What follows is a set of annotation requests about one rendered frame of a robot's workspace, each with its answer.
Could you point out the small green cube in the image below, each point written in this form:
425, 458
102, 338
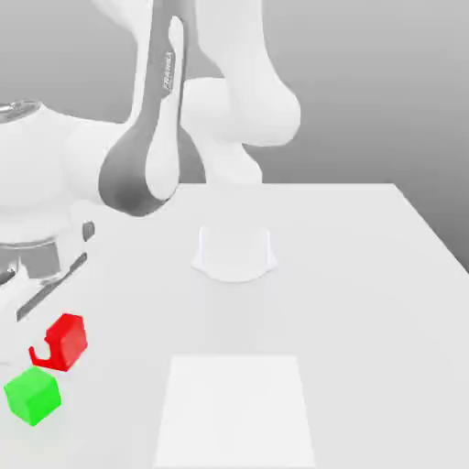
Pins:
33, 397

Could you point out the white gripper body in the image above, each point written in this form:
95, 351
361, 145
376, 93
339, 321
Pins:
44, 298

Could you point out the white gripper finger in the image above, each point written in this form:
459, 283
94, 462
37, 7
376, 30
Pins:
40, 346

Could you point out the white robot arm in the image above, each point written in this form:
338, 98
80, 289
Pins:
234, 110

